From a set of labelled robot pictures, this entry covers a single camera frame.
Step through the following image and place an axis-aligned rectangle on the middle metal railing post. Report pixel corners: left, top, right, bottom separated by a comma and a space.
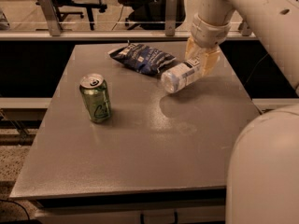
164, 0, 178, 36

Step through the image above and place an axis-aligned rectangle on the black floor cable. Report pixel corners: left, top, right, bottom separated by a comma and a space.
0, 198, 32, 222

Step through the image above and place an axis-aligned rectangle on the metal railing post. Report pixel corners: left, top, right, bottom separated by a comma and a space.
164, 0, 178, 36
238, 21, 252, 36
37, 0, 62, 36

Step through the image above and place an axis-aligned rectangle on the blue chip bag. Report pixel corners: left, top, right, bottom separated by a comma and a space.
108, 43, 176, 76

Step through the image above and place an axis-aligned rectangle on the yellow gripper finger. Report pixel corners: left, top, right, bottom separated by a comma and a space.
200, 47, 221, 77
185, 36, 203, 60

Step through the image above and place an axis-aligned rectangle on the clear blue plastic water bottle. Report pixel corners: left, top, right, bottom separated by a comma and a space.
161, 57, 202, 93

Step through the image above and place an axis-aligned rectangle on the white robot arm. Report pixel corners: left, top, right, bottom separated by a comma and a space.
191, 0, 299, 224

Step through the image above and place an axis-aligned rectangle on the black office chair middle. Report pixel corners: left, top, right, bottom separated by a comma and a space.
118, 0, 186, 30

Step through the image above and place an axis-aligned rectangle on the left metal railing post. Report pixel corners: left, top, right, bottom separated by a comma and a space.
37, 0, 62, 36

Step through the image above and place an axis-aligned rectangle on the green soda can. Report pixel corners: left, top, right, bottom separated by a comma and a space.
79, 74, 111, 123

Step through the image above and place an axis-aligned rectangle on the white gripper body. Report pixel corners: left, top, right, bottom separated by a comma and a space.
191, 14, 231, 48

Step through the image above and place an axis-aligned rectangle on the right metal railing post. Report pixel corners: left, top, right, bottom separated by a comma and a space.
238, 21, 252, 36

